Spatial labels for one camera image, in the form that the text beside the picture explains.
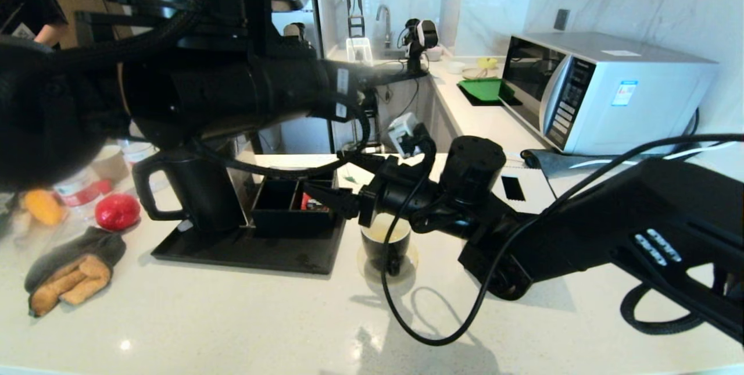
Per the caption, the grey and tan glove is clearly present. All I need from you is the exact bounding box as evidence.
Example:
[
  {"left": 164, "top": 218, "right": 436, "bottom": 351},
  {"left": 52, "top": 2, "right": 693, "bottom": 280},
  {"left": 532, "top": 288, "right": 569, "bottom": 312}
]
[{"left": 25, "top": 227, "right": 127, "bottom": 317}]

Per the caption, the red tomato toy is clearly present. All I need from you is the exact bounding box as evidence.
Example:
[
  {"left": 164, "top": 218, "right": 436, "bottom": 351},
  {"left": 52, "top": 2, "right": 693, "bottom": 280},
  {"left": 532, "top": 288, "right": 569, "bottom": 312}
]
[{"left": 95, "top": 193, "right": 142, "bottom": 232}]

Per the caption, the white glossy refrigerator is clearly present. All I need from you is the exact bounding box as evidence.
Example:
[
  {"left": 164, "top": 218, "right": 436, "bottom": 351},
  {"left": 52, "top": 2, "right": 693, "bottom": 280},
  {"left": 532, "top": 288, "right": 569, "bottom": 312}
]
[{"left": 256, "top": 8, "right": 336, "bottom": 155}]

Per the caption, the black mug white inside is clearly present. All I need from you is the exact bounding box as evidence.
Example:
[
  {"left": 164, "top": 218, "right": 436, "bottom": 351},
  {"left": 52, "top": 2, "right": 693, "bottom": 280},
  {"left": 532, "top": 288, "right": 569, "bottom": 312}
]
[{"left": 360, "top": 215, "right": 412, "bottom": 277}]

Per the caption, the black electric kettle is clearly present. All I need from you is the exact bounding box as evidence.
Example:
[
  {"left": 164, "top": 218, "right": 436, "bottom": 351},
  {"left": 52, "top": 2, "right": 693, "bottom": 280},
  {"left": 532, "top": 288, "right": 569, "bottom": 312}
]
[{"left": 133, "top": 148, "right": 248, "bottom": 233}]

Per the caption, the clear acrylic sign stand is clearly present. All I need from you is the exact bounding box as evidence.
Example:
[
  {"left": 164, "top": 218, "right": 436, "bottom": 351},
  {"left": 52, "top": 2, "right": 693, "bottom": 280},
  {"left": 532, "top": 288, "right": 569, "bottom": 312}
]
[{"left": 227, "top": 151, "right": 260, "bottom": 229}]

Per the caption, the silver microwave oven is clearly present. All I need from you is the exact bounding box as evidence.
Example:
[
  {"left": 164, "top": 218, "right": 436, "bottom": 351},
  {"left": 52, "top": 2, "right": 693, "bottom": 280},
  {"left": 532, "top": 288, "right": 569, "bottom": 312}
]
[{"left": 499, "top": 32, "right": 717, "bottom": 156}]

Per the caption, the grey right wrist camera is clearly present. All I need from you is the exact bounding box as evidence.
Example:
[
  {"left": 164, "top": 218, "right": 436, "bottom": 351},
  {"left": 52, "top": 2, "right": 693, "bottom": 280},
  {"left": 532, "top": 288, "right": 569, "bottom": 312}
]
[{"left": 388, "top": 112, "right": 435, "bottom": 158}]

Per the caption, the black microwave power cable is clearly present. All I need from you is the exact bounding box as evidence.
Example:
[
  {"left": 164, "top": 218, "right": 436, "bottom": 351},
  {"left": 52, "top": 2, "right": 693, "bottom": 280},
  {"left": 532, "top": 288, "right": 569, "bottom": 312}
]
[{"left": 674, "top": 106, "right": 744, "bottom": 149}]

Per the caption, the black rectangular tray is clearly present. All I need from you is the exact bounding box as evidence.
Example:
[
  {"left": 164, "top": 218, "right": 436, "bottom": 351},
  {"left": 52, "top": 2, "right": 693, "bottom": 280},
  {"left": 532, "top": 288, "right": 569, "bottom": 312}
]
[{"left": 151, "top": 212, "right": 348, "bottom": 275}]

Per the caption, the brown paper cup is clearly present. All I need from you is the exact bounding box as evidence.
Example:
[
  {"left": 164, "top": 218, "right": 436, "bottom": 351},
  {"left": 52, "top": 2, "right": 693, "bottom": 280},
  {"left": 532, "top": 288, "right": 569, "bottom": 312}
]
[{"left": 93, "top": 145, "right": 130, "bottom": 181}]

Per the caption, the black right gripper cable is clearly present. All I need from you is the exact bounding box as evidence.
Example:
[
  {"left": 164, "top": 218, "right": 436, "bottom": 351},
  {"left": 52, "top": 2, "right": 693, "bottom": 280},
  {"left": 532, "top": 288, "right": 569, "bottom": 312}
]
[{"left": 381, "top": 133, "right": 744, "bottom": 347}]

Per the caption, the thick white cable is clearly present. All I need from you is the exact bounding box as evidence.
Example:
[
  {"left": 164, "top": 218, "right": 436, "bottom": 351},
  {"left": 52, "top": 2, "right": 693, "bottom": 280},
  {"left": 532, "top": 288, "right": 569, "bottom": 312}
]
[{"left": 570, "top": 141, "right": 744, "bottom": 170}]

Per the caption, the black tissue box silver lid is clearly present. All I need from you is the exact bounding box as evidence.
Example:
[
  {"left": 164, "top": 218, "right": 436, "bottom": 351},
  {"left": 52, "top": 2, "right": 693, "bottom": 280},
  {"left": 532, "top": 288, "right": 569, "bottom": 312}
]
[{"left": 491, "top": 157, "right": 562, "bottom": 216}]

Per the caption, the white black robot arm joint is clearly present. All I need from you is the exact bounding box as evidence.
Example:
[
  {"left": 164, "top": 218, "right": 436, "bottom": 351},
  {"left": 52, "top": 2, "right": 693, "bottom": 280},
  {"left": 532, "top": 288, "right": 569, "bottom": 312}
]
[{"left": 401, "top": 19, "right": 440, "bottom": 74}]

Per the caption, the chrome faucet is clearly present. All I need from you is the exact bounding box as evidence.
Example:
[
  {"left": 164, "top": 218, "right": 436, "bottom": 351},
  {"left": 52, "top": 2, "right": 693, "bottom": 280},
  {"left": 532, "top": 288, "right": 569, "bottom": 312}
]
[{"left": 375, "top": 6, "right": 394, "bottom": 50}]

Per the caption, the black compartment organizer box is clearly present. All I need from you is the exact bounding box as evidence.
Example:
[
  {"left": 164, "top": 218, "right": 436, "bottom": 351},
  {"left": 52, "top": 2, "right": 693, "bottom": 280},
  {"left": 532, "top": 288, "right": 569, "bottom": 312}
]
[{"left": 251, "top": 176, "right": 344, "bottom": 236}]

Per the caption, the water bottle red cap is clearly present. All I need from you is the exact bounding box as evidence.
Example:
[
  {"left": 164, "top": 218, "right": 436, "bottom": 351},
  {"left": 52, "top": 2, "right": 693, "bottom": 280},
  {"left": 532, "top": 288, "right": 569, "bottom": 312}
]
[
  {"left": 119, "top": 140, "right": 158, "bottom": 164},
  {"left": 55, "top": 166, "right": 111, "bottom": 205}
]

